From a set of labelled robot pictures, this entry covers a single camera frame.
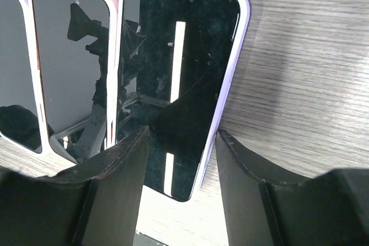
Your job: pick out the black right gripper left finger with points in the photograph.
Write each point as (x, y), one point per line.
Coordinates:
(95, 202)

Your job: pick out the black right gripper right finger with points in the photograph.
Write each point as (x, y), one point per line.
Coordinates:
(265, 204)

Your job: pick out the lilac case phone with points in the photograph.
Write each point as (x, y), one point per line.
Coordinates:
(175, 60)
(19, 118)

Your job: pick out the pink case phone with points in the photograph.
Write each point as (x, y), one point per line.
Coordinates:
(74, 44)

